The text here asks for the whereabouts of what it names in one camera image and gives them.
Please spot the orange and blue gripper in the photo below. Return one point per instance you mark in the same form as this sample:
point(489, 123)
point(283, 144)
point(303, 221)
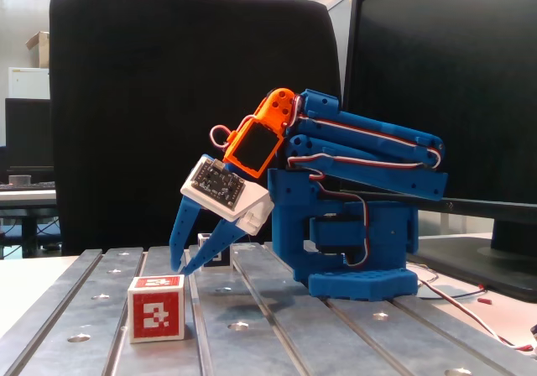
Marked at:
point(190, 218)

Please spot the black cube with white marker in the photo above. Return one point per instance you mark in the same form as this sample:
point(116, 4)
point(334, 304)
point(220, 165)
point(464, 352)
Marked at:
point(222, 258)

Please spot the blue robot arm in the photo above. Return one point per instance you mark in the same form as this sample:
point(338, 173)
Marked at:
point(377, 233)

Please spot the red cube with white marker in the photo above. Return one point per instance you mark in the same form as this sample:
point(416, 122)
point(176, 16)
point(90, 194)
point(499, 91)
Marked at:
point(155, 313)

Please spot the black panel backdrop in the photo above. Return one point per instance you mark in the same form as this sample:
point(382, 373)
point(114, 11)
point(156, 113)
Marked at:
point(126, 99)

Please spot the white background desk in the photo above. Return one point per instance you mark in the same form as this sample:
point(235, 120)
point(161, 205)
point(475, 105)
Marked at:
point(25, 197)

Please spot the grey tape roll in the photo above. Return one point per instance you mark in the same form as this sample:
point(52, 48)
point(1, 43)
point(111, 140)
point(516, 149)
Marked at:
point(19, 180)

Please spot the small dark background monitor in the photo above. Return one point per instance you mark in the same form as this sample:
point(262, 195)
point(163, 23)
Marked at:
point(29, 132)

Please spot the white cabinet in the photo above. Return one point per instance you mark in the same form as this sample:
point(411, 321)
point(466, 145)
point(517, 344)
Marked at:
point(27, 83)

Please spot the brown cardboard box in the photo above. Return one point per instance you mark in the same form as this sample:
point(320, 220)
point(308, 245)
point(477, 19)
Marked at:
point(41, 50)

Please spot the black Dell monitor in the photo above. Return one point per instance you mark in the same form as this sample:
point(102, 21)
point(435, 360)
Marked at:
point(440, 78)

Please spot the slotted aluminium base plate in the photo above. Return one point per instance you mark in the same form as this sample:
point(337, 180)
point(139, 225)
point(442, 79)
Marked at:
point(272, 342)

